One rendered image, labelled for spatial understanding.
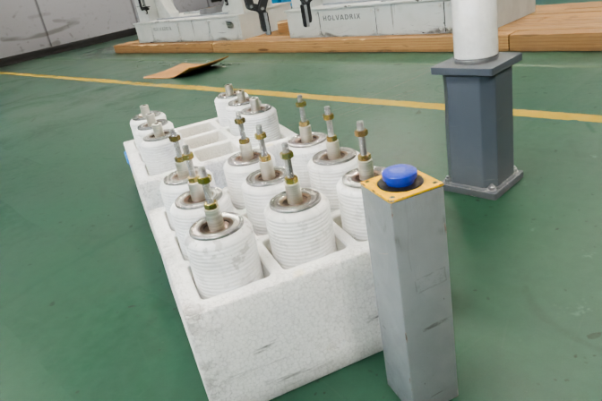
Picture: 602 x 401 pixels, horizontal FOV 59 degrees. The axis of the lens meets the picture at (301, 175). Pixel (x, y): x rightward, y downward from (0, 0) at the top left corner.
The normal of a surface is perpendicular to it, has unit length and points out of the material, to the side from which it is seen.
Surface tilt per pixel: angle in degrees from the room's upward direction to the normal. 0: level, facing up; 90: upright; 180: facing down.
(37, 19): 90
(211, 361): 90
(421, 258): 90
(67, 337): 0
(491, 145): 90
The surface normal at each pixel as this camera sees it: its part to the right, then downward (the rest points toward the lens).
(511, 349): -0.17, -0.91
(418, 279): 0.37, 0.29
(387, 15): -0.69, 0.37
